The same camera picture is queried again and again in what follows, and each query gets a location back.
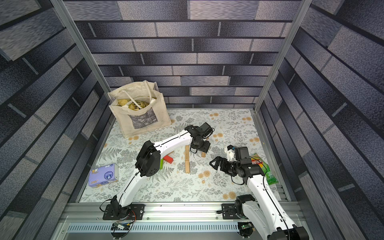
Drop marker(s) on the lowest natural wooden block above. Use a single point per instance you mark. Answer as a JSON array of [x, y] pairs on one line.
[[187, 149]]

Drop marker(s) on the natural block with engraved numbers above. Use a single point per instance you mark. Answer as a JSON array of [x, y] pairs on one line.
[[187, 157]]

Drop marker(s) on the circuit board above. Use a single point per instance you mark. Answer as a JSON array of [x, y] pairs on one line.
[[121, 227], [245, 229]]

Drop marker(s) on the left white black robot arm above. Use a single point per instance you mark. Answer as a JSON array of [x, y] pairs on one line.
[[149, 159]]

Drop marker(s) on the beige canvas tote bag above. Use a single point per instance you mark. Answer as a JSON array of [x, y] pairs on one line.
[[153, 117]]

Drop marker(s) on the left circuit board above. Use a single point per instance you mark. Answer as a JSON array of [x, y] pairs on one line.
[[121, 227]]

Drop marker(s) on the purple white small box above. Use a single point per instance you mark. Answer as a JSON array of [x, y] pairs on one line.
[[103, 175]]

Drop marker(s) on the aluminium front rail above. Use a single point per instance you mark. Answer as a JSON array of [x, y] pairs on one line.
[[153, 212]]

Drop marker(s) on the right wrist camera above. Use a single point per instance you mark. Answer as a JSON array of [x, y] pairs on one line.
[[237, 153]]

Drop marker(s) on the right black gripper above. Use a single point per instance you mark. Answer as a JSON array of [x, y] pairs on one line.
[[225, 163]]

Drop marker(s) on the right circuit board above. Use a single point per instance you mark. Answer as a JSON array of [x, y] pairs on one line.
[[245, 229]]

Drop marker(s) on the green chips bag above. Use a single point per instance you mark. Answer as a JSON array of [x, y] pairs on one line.
[[271, 179]]

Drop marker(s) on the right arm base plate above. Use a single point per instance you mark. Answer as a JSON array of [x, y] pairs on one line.
[[230, 213]]

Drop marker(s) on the left aluminium frame post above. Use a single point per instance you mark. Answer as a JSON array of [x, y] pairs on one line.
[[70, 25]]

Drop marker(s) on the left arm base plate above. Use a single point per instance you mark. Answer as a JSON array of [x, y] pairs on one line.
[[132, 212]]

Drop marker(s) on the yellow items inside bag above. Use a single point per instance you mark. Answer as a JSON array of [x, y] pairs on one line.
[[132, 105]]

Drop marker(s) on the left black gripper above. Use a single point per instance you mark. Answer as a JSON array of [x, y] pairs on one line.
[[206, 148]]

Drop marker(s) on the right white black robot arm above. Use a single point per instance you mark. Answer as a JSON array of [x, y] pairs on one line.
[[262, 208]]

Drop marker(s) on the right aluminium frame post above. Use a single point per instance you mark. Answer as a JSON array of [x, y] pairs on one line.
[[298, 19]]

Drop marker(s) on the aluminium frame post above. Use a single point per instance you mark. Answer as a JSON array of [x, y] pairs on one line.
[[298, 19], [70, 25]]

